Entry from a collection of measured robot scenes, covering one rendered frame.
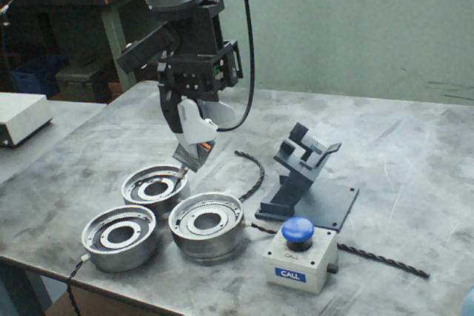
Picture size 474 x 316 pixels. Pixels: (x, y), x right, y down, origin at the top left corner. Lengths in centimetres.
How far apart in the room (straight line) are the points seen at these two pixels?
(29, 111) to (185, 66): 90
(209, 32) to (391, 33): 170
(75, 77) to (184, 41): 204
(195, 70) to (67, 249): 36
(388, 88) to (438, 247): 169
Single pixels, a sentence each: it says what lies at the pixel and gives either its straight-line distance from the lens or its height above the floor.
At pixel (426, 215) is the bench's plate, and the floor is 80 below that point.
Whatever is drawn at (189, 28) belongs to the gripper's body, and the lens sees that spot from 67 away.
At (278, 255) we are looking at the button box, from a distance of 68.
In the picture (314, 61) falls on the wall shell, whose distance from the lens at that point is 246.
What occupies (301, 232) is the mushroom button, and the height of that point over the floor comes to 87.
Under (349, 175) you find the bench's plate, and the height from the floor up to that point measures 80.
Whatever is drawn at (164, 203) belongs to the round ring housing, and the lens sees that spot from 83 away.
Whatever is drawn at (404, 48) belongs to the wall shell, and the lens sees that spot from 232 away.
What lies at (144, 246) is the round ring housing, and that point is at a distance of 77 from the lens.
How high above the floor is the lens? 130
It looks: 30 degrees down
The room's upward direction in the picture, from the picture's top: 10 degrees counter-clockwise
